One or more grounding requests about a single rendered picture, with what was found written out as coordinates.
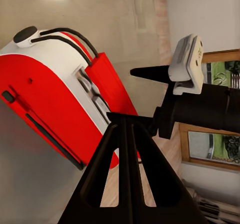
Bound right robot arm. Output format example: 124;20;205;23
106;34;240;140

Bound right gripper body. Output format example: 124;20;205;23
158;81;230;140

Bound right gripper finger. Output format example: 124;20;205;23
130;65;171;84
106;106;161;137

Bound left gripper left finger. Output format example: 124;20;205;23
58;117;133;224

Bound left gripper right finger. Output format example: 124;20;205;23
125;117;210;224

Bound radio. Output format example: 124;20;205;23
0;26;141;171

